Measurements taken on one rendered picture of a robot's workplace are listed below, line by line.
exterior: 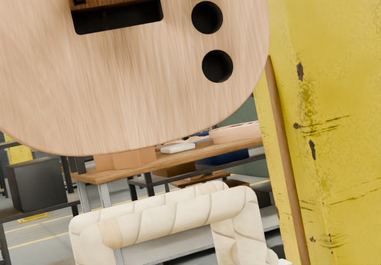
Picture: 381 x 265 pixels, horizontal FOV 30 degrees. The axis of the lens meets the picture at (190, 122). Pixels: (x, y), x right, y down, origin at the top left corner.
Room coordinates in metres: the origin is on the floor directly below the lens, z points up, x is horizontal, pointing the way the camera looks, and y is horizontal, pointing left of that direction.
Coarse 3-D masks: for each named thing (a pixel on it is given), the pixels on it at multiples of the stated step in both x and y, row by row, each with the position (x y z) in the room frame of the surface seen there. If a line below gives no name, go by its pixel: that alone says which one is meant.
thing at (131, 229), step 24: (216, 192) 0.77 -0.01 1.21; (240, 192) 0.77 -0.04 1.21; (120, 216) 0.74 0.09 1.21; (144, 216) 0.74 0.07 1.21; (168, 216) 0.74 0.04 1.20; (192, 216) 0.75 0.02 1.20; (216, 216) 0.76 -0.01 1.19; (96, 240) 0.72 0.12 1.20; (120, 240) 0.72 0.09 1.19; (144, 240) 0.74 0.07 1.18
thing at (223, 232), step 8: (216, 224) 0.85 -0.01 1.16; (224, 224) 0.84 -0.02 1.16; (216, 232) 0.85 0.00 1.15; (224, 232) 0.84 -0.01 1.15; (232, 232) 0.85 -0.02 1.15; (216, 240) 0.85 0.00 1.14; (224, 240) 0.84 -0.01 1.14; (232, 240) 0.85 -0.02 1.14; (216, 248) 0.85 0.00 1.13; (224, 248) 0.84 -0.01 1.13; (224, 256) 0.85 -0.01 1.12; (224, 264) 0.85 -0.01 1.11; (232, 264) 0.84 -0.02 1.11
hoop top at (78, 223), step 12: (180, 192) 0.84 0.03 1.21; (192, 192) 0.84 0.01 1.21; (204, 192) 0.84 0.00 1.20; (120, 204) 0.82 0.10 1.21; (132, 204) 0.82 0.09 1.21; (144, 204) 0.82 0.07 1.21; (156, 204) 0.82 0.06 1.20; (84, 216) 0.80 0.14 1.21; (96, 216) 0.80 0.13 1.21; (108, 216) 0.80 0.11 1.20; (72, 228) 0.80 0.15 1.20
